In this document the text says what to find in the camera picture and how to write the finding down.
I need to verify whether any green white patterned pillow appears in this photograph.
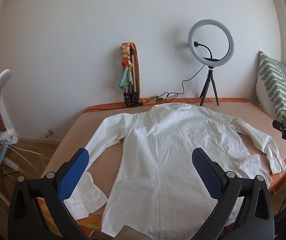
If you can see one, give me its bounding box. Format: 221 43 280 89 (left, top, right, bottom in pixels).
256 51 286 125

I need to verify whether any white clip-on desk lamp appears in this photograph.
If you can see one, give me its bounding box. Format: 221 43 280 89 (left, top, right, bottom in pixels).
0 69 18 145

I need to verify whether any folded silver tripod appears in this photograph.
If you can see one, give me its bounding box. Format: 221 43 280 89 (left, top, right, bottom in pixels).
125 48 143 108

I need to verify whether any black mini tripod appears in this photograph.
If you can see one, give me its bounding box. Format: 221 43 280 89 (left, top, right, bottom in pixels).
199 65 220 107

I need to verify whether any colourful patterned scarf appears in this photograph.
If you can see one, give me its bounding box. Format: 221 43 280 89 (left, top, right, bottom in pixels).
119 42 140 98

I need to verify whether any white lamp cable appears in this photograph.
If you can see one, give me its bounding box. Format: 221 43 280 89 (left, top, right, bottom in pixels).
4 142 51 177

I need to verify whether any black power cable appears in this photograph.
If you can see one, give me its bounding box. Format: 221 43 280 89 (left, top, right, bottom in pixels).
87 63 206 113

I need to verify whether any white ring light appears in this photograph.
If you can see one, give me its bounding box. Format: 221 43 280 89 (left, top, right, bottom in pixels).
187 19 235 67

